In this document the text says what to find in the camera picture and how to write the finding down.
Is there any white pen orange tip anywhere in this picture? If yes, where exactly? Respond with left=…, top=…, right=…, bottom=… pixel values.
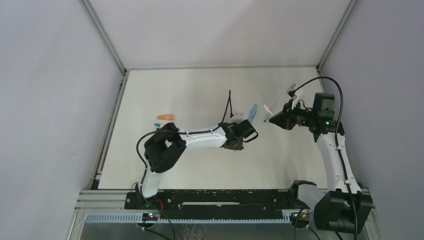
left=263, top=104, right=274, bottom=119

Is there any orange translucent highlighter pen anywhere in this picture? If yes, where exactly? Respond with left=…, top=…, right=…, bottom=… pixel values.
left=156, top=114, right=175, bottom=121

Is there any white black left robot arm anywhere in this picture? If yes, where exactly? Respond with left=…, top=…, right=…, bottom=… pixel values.
left=135, top=119, right=259, bottom=199

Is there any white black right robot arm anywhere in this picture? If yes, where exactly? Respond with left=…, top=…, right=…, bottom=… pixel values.
left=269, top=93, right=373, bottom=238

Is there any white pen green tip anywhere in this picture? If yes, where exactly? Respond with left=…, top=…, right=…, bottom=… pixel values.
left=263, top=102, right=277, bottom=123

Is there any blue translucent highlighter pen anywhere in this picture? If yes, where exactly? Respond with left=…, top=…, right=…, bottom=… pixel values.
left=247, top=103, right=258, bottom=123

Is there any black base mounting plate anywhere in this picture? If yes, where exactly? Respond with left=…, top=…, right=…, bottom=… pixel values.
left=124, top=189, right=313, bottom=222

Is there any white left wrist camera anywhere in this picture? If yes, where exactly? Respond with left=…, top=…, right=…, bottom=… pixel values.
left=232, top=112, right=245, bottom=119

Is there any black cable on base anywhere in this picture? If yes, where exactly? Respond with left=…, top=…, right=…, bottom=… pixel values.
left=135, top=198, right=206, bottom=240

